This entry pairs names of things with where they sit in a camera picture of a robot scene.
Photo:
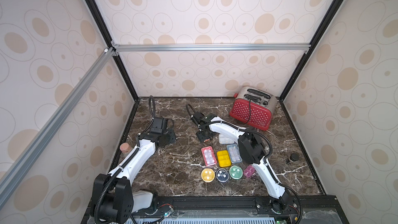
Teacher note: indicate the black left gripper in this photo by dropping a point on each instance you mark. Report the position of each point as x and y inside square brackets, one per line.
[172, 138]

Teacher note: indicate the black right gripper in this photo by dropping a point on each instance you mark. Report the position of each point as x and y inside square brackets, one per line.
[203, 132]

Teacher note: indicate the white pillbox clear lid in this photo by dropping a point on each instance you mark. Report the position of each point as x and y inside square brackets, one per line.
[224, 140]

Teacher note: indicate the red pillbox clear lid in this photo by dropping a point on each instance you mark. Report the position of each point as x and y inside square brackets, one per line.
[209, 156]

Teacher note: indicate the white pillbox with amber lid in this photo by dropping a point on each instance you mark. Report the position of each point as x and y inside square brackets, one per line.
[224, 159]

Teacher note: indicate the teal rectangular pillbox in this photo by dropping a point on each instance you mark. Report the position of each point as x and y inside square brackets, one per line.
[234, 153]

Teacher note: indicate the yellow round pillbox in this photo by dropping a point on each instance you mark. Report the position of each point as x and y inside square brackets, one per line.
[208, 175]

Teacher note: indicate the dark blue round pillbox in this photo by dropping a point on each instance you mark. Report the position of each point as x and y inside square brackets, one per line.
[222, 175]

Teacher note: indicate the green round pillbox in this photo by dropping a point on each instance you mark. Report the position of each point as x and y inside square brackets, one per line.
[236, 172]

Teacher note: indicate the purple pillbox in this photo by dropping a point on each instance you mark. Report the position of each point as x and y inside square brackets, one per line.
[249, 171]

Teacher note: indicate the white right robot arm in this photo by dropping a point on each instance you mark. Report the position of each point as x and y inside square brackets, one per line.
[255, 150]

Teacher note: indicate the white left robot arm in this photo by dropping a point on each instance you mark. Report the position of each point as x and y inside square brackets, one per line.
[113, 200]

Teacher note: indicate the red and silver toaster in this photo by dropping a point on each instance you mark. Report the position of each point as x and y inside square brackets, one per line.
[254, 107]

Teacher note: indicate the small black cap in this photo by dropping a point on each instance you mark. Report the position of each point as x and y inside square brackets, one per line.
[294, 157]

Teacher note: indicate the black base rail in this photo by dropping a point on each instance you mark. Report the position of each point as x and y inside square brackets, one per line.
[241, 210]

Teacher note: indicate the aluminium frame crossbar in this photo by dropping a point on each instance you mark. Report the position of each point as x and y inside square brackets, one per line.
[209, 47]

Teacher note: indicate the aluminium frame side bar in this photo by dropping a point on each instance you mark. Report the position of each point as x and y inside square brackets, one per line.
[23, 164]

